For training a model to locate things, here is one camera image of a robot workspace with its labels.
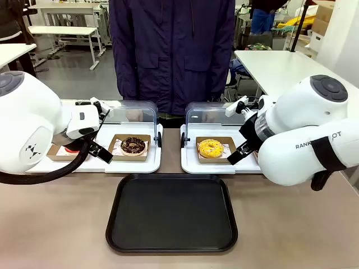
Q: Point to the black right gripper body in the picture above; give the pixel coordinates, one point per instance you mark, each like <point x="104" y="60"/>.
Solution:
<point x="251" y="131"/>

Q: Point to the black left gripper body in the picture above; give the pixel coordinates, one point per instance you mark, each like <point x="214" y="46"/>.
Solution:
<point x="63" y="138"/>

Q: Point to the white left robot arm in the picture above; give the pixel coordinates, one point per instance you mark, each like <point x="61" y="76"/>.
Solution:
<point x="31" y="120"/>

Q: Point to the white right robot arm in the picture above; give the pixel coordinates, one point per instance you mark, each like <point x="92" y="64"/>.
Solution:
<point x="303" y="140"/>

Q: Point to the brown cardboard donut tray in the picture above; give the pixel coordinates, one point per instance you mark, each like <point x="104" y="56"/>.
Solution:
<point x="56" y="155"/>
<point x="146" y="152"/>
<point x="228" y="145"/>

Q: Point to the red glazed donut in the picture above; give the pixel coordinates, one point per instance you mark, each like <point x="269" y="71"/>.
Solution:
<point x="70" y="150"/>

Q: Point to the yellow glazed donut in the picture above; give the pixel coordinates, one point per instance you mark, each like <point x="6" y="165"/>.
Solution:
<point x="210" y="148"/>

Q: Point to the chocolate sprinkled donut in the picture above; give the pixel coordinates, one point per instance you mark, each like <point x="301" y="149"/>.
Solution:
<point x="134" y="146"/>

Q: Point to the black serving tray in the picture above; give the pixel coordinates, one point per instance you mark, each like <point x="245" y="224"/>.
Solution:
<point x="171" y="213"/>

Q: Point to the white display case base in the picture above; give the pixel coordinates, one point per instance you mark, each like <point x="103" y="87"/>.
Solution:
<point x="190" y="165"/>
<point x="134" y="166"/>

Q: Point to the clear display case lid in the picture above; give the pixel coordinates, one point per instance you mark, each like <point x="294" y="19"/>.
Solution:
<point x="207" y="115"/>
<point x="131" y="112"/>

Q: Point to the office chair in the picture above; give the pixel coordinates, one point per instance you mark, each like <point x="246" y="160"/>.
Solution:
<point x="238" y="75"/>

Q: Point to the large white table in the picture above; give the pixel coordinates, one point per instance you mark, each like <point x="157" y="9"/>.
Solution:
<point x="277" y="67"/>

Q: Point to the small white table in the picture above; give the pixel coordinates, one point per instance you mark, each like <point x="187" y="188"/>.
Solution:
<point x="12" y="53"/>

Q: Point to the white bench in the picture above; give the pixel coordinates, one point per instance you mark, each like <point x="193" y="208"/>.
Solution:
<point x="61" y="30"/>

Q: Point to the white storage box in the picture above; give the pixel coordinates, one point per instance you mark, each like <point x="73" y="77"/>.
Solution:
<point x="315" y="40"/>

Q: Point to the person in blue trousers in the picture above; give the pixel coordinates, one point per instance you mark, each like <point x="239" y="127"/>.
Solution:
<point x="262" y="19"/>

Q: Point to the person in navy jacket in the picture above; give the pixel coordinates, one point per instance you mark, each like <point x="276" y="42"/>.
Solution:
<point x="171" y="50"/>

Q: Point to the black pole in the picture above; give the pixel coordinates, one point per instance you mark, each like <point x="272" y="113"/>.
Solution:
<point x="300" y="25"/>

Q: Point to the yellow bag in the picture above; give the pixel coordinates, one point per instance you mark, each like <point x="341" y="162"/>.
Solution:
<point x="298" y="22"/>

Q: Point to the cardboard box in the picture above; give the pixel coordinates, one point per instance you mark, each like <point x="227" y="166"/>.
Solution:
<point x="322" y="16"/>

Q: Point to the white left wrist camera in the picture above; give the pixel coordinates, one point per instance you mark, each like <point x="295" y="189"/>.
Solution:
<point x="84" y="120"/>

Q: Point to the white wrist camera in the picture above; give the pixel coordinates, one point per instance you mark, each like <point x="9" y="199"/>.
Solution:
<point x="237" y="106"/>
<point x="84" y="120"/>

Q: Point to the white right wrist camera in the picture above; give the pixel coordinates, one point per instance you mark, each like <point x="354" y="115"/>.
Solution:
<point x="237" y="106"/>

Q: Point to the white metal-frame desk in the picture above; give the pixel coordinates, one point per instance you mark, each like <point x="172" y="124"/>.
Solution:
<point x="64" y="9"/>

